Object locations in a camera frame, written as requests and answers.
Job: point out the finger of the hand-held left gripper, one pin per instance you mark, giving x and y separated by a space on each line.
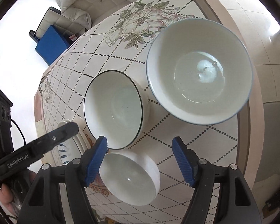
58 135

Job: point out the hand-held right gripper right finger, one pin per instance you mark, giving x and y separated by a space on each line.
184 161

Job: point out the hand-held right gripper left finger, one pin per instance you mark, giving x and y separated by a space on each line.
95 161

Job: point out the plain white plate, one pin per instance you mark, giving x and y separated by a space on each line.
82 142

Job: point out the plain white bowl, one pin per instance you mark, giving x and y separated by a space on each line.
130 177

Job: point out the black rimmed white bowl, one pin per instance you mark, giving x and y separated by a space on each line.
114 109

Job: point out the blue rimmed white bowl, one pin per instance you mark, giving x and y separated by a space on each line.
199 72

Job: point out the person's left hand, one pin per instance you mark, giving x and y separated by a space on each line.
5 194

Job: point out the floral tablecloth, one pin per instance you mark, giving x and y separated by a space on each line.
189 144

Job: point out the beige patchwork cloth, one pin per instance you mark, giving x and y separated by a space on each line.
38 112

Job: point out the grey upholstered chair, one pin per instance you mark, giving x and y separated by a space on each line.
270 142

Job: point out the blue folded mat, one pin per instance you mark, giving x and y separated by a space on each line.
52 45

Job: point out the folded cream cushion chair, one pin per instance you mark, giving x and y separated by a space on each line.
52 18

